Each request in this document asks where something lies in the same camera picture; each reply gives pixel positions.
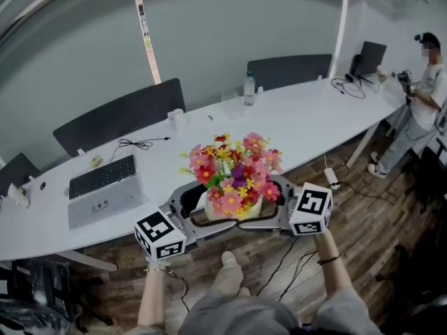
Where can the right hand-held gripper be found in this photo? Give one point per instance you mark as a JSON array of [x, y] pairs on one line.
[[311, 209]]

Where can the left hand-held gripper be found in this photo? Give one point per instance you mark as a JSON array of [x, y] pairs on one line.
[[159, 237]]

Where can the colourful flowers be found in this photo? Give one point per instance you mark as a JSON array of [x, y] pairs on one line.
[[237, 187]]

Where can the person's right forearm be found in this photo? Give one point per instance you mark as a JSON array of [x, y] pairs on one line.
[[331, 271]]

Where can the person's left forearm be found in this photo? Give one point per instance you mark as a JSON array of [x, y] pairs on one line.
[[152, 295]]

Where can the white oval table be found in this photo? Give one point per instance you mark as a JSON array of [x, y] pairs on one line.
[[297, 127]]

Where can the white table leg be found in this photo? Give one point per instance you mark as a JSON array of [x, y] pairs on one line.
[[361, 143], [91, 261]]

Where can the person's left shoe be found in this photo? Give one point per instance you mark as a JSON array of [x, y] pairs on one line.
[[229, 258]]

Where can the white power strip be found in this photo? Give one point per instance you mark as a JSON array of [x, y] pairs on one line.
[[331, 178]]

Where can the black wrist band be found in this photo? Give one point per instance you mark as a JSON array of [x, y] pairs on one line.
[[328, 259]]

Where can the person's beige trousers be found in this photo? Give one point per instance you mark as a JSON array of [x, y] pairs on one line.
[[228, 281]]

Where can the grey keyboard box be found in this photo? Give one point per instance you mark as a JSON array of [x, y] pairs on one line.
[[104, 209]]

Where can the white cup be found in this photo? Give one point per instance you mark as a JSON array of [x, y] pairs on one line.
[[176, 120]]

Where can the black keyboard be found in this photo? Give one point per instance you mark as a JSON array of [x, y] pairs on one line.
[[101, 176]]

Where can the clear plastic container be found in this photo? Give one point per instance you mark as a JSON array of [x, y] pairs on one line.
[[233, 106]]

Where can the person's grey shirt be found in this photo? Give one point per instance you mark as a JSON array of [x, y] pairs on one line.
[[237, 316]]

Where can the yellow snack packet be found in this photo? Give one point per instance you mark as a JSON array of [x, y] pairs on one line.
[[96, 161]]

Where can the clear plastic water bottle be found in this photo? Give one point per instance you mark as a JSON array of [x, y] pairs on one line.
[[249, 91]]

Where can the black plastic-wrapped office chair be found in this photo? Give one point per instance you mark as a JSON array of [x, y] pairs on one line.
[[42, 291]]

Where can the white cylindrical bottle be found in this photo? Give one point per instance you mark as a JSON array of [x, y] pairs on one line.
[[19, 195]]

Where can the black monitor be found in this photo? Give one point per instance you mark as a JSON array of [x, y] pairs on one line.
[[372, 58]]

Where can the pale vertical window strip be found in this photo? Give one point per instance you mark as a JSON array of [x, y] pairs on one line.
[[146, 30]]

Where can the white divider bracket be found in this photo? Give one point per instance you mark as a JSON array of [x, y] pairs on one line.
[[81, 151]]

